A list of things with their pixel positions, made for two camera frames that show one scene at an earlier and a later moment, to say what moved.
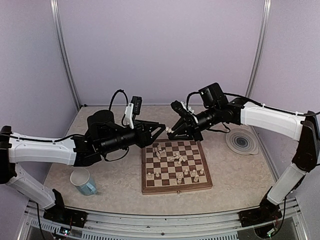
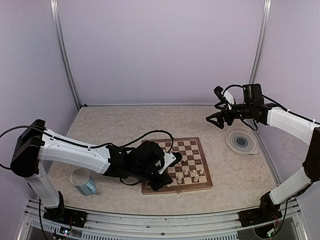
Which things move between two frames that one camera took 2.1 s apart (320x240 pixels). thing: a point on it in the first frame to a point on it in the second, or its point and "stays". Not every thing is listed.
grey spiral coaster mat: [242, 141] stays
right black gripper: [192, 131] to [225, 111]
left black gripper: [143, 136] to [156, 185]
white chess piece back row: [196, 178] stays
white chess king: [179, 179] stays
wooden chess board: [169, 166] stays
